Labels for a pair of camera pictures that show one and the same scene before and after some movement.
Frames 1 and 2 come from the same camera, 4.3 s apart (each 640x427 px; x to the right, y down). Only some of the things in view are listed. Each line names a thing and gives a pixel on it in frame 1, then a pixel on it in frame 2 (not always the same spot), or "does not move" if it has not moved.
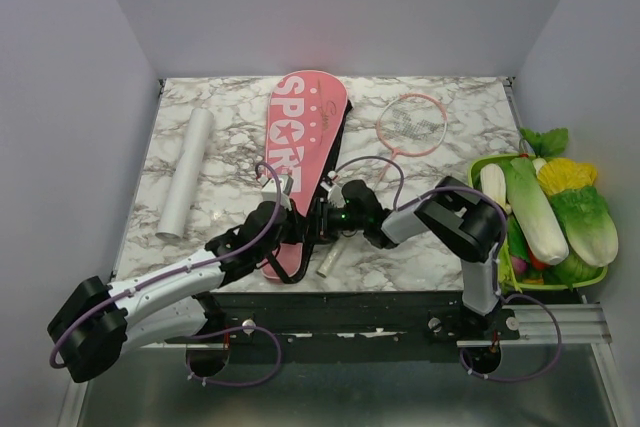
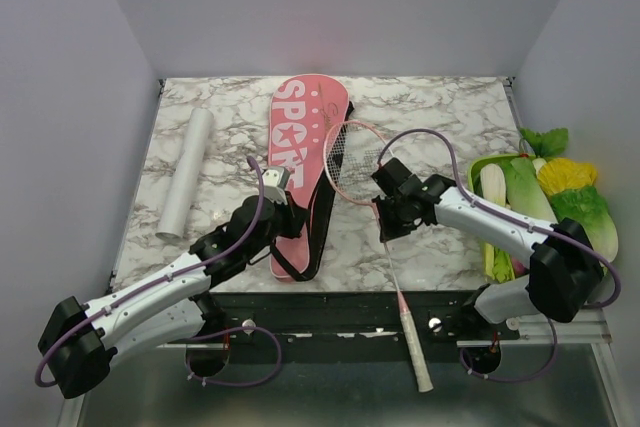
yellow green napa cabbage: (580, 210) does not move
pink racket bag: (308, 113) does not move
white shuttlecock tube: (173, 218) does not move
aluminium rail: (579, 323) does not move
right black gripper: (321, 222) to (389, 231)
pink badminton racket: (410, 124) to (353, 151)
